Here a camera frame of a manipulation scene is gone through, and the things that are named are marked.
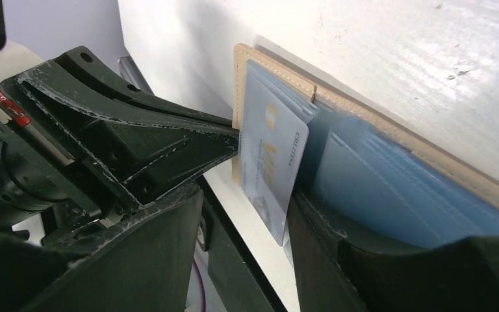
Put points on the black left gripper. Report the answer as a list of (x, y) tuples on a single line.
[(60, 140)]

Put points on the light blue ID card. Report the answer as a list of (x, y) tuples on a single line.
[(272, 140)]

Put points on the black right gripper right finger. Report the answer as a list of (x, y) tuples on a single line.
[(341, 265)]

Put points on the beige leather card holder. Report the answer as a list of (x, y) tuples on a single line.
[(465, 175)]

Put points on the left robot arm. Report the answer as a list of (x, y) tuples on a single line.
[(73, 222)]

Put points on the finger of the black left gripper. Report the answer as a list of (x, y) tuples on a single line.
[(81, 63)]

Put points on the blue credit card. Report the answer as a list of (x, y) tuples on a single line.
[(363, 175)]

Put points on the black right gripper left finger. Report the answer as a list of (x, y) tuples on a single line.
[(140, 264)]

